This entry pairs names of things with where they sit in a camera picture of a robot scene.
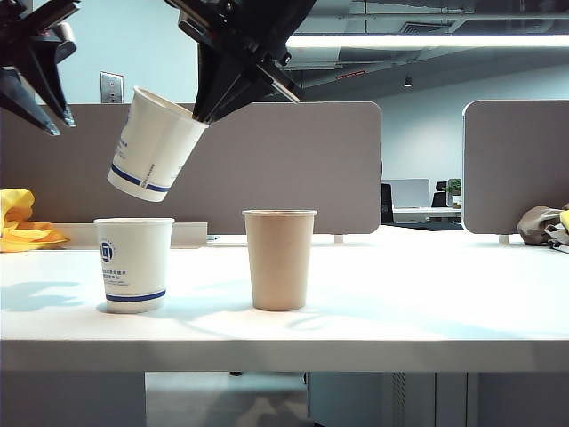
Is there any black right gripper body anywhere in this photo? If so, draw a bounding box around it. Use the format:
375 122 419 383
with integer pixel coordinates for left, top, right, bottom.
164 0 317 105

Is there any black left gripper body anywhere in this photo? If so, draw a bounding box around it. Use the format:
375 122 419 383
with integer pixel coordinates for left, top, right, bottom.
0 0 82 68

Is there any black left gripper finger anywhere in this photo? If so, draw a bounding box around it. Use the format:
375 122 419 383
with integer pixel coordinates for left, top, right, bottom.
0 68 62 137
26 38 77 129

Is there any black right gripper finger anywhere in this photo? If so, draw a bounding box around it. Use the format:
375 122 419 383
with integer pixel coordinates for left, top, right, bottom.
192 44 237 123
206 66 274 123

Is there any white paper cup blue stripe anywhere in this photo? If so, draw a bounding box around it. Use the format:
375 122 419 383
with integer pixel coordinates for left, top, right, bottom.
107 85 210 205
93 217 176 314

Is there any wide grey desk partition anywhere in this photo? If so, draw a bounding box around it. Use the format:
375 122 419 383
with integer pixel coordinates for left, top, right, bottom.
0 101 383 244

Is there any yellow cloth bag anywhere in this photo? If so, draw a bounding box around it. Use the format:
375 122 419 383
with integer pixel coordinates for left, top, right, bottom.
0 188 71 254

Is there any brown paper cup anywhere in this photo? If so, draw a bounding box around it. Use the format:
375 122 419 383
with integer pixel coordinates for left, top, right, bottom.
242 209 318 311

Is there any linear ceiling light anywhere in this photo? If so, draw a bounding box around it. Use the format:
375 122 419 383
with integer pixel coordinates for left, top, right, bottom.
284 34 569 48

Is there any dark chair behind partition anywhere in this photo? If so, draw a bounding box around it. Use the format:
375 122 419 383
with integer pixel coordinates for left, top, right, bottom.
381 183 394 225

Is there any white background desk screen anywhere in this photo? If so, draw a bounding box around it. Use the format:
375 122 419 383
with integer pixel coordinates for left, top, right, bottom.
382 178 431 209

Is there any white background desk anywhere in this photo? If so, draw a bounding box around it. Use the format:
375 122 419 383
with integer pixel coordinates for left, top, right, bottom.
391 206 463 223

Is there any black office chair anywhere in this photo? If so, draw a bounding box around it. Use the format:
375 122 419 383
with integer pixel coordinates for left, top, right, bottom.
430 181 449 208

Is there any green potted plant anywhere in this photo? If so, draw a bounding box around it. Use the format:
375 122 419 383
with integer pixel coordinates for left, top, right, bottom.
446 178 463 209

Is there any grey desk side panel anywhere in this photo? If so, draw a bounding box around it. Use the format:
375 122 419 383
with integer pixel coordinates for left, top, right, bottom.
467 372 569 427
0 371 148 427

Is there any grey-brown fabric bag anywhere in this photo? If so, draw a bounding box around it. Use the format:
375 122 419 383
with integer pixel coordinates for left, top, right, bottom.
517 203 569 254

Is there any grey under-desk cabinet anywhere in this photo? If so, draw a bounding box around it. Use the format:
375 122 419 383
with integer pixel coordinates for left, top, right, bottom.
307 372 469 427

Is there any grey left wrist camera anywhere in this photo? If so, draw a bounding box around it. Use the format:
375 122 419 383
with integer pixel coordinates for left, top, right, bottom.
53 20 78 60

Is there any metal wall switch plate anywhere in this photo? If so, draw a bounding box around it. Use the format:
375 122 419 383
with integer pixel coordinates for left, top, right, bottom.
100 70 124 104

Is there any long white cable box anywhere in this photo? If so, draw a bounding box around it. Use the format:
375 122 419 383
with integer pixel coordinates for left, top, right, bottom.
51 221 209 249

